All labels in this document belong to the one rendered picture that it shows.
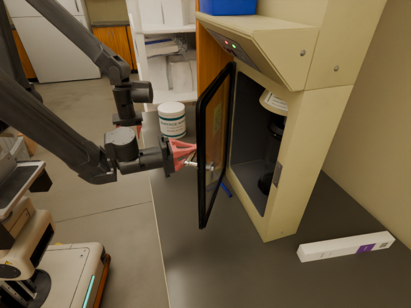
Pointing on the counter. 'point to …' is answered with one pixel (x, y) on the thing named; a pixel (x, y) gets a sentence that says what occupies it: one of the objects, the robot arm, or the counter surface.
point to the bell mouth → (273, 103)
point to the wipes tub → (172, 120)
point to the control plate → (233, 48)
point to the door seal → (205, 137)
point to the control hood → (269, 44)
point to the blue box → (227, 7)
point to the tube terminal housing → (310, 102)
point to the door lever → (190, 159)
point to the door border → (202, 148)
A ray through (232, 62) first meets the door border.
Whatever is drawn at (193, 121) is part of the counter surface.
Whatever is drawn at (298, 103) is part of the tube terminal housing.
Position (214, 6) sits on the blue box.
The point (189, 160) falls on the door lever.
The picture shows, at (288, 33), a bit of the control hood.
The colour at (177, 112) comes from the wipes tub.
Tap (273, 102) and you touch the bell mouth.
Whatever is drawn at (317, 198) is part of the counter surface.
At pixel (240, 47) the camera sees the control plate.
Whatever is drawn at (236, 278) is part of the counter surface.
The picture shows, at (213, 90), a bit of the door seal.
